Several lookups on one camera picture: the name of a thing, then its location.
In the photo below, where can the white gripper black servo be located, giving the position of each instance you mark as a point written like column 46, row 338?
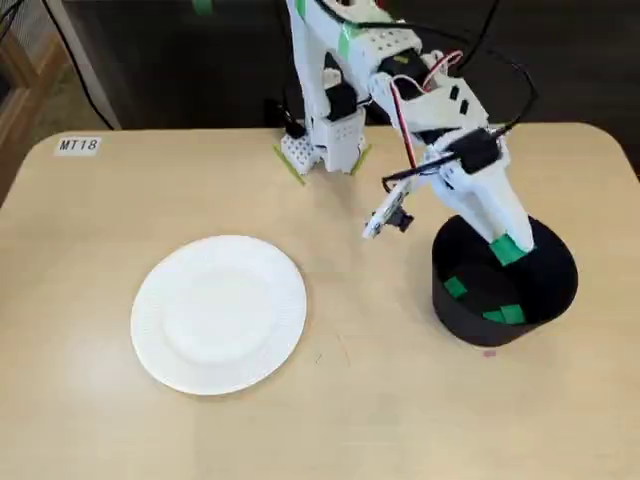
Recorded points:
column 492, row 192

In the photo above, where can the green block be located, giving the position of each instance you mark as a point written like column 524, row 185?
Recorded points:
column 494, row 316
column 514, row 314
column 455, row 286
column 507, row 250

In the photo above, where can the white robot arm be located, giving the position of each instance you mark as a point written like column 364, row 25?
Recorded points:
column 315, row 60

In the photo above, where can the black pot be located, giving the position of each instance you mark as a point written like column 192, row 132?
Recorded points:
column 500, row 335

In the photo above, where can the white paper plate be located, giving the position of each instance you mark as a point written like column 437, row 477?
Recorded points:
column 215, row 315

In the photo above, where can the green tape strip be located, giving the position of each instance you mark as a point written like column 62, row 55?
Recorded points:
column 361, row 161
column 290, row 167

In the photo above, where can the small pink paper scrap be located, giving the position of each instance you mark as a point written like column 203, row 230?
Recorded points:
column 490, row 353

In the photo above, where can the black table clamp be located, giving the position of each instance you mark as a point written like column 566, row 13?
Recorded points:
column 287, row 120

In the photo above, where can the green tape piece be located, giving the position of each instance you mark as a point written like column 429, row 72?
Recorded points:
column 202, row 6

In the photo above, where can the white MT18 label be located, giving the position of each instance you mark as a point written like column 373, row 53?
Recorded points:
column 77, row 146

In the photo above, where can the wooden shelf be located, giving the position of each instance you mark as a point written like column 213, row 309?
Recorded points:
column 30, row 100

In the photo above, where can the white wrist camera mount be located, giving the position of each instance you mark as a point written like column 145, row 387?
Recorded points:
column 385, row 212

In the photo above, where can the grey metal frame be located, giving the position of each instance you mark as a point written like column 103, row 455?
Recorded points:
column 85, row 60

